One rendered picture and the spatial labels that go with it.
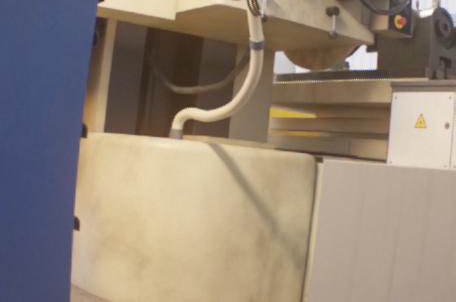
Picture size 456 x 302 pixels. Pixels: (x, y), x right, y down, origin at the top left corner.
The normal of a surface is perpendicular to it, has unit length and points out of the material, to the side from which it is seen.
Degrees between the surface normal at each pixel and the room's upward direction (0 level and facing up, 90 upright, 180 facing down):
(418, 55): 90
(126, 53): 90
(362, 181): 90
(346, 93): 90
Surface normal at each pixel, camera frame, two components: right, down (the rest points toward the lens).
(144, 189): -0.20, -0.05
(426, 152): -0.81, -0.10
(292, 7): 0.58, 0.04
